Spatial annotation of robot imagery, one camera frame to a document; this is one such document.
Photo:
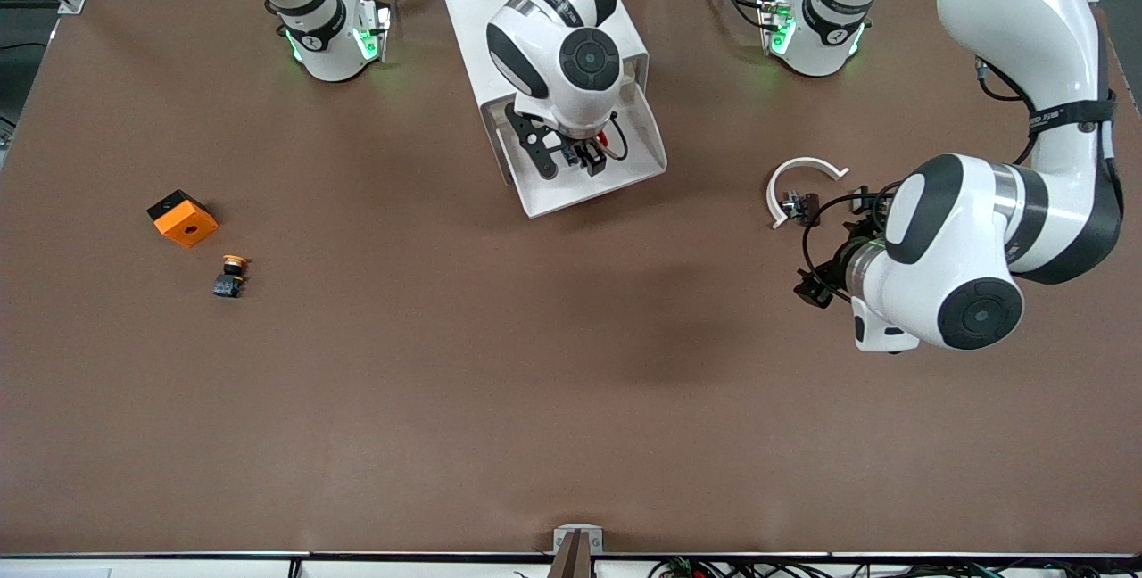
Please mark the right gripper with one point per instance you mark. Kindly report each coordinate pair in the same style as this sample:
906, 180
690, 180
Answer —
584, 152

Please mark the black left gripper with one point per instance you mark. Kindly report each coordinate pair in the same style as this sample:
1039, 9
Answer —
842, 254

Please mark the red push button switch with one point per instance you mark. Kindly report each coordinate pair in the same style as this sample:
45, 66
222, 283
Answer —
606, 143

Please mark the white sliding drawer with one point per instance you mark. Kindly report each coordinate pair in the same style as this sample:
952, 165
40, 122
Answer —
624, 172

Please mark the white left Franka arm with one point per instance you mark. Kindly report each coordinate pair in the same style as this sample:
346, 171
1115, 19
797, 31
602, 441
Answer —
1008, 25

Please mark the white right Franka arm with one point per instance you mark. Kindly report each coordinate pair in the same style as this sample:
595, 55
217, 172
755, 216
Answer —
571, 61

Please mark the white drawer cabinet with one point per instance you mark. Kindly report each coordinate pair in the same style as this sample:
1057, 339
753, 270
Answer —
468, 16

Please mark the brown table cover mat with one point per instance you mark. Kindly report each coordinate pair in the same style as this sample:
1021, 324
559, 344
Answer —
446, 382

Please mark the grey metal table bracket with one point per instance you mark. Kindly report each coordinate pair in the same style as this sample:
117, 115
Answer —
577, 542

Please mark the orange push button switch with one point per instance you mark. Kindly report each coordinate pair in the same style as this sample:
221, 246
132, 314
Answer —
231, 277

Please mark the orange black button enclosure box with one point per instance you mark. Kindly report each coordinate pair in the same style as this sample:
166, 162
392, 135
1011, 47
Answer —
183, 219

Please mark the white table edge rail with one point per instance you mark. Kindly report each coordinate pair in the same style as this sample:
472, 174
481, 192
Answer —
178, 567

